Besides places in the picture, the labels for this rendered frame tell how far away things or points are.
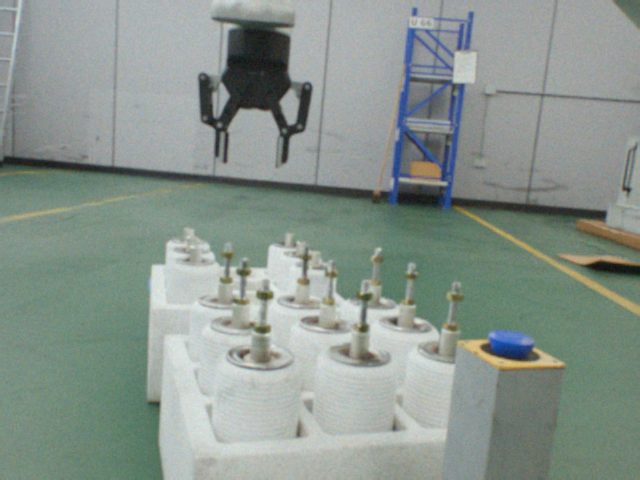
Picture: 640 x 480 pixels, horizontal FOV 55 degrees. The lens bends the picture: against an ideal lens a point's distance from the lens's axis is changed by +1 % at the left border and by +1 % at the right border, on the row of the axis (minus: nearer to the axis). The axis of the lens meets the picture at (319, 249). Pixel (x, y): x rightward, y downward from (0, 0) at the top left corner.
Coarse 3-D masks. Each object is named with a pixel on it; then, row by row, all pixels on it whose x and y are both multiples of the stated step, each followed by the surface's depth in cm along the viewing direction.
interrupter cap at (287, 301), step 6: (294, 294) 97; (282, 300) 93; (288, 300) 94; (294, 300) 95; (312, 300) 95; (318, 300) 95; (288, 306) 90; (294, 306) 90; (300, 306) 90; (306, 306) 91; (312, 306) 91; (318, 306) 91
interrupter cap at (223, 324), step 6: (222, 318) 81; (228, 318) 81; (252, 318) 82; (210, 324) 78; (216, 324) 78; (222, 324) 78; (228, 324) 79; (252, 324) 80; (216, 330) 76; (222, 330) 76; (228, 330) 76; (234, 330) 76; (240, 330) 76; (246, 330) 77; (252, 330) 77
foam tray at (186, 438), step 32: (192, 384) 77; (160, 416) 97; (192, 416) 68; (160, 448) 95; (192, 448) 62; (224, 448) 62; (256, 448) 62; (288, 448) 63; (320, 448) 64; (352, 448) 65; (384, 448) 66; (416, 448) 67
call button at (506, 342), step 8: (496, 336) 56; (504, 336) 56; (512, 336) 56; (520, 336) 57; (528, 336) 57; (496, 344) 56; (504, 344) 55; (512, 344) 55; (520, 344) 55; (528, 344) 55; (504, 352) 56; (512, 352) 55; (520, 352) 55
